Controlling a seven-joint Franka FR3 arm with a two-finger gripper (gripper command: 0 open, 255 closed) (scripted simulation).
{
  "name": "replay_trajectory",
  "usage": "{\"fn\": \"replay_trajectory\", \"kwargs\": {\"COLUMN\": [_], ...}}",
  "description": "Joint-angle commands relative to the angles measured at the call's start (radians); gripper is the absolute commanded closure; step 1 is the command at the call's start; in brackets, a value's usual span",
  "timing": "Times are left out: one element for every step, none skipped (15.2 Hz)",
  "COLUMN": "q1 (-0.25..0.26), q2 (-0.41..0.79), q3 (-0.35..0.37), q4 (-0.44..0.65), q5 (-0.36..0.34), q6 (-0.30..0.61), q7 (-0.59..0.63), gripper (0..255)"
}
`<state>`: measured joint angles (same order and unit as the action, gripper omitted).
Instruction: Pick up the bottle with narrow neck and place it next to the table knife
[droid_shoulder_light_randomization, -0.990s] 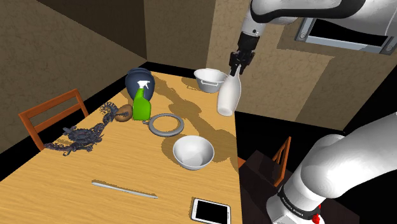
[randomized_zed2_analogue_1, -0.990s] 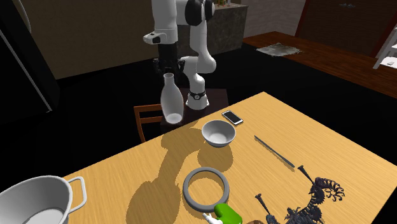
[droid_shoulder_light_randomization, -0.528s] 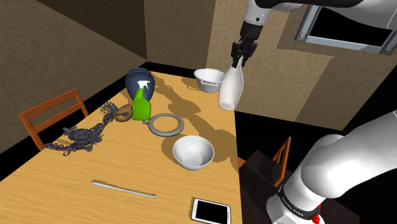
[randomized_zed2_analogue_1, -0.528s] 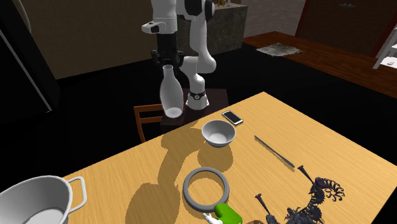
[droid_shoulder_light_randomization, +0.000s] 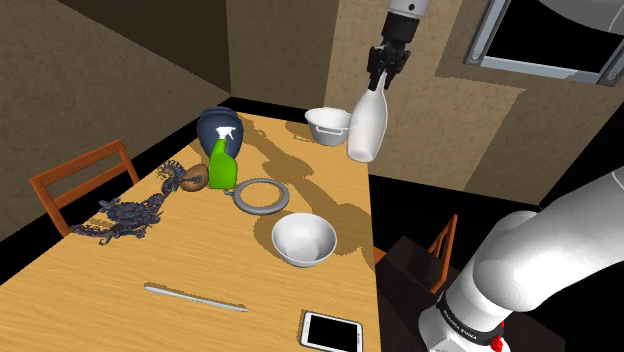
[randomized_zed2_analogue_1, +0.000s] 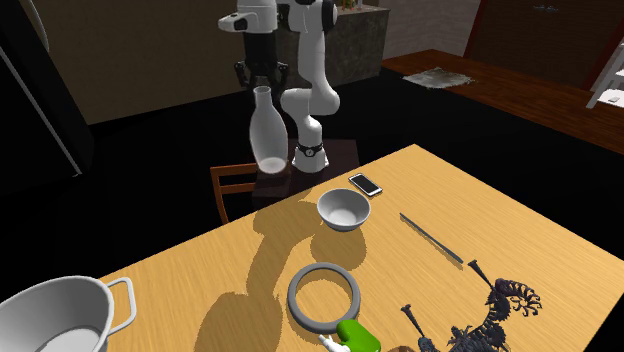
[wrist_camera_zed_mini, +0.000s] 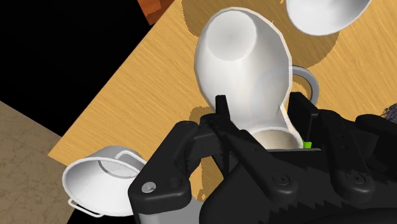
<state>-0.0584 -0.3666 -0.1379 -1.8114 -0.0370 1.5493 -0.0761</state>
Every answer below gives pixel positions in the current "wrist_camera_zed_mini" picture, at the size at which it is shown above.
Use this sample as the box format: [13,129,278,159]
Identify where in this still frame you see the orange robot stand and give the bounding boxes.
[136,0,175,26]

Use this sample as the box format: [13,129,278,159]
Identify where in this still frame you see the white pot with handles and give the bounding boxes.
[62,145,148,218]

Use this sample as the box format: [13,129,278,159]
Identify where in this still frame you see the white bowl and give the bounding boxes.
[285,0,373,36]

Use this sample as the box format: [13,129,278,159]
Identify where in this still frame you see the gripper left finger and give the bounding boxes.
[127,94,300,224]

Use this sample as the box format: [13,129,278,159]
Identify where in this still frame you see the wooden table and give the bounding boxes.
[48,0,397,202]

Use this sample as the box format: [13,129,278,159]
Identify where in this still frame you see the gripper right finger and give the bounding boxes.
[286,91,397,206]

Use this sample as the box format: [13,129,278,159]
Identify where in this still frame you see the white pitcher with handle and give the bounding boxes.
[193,6,320,151]

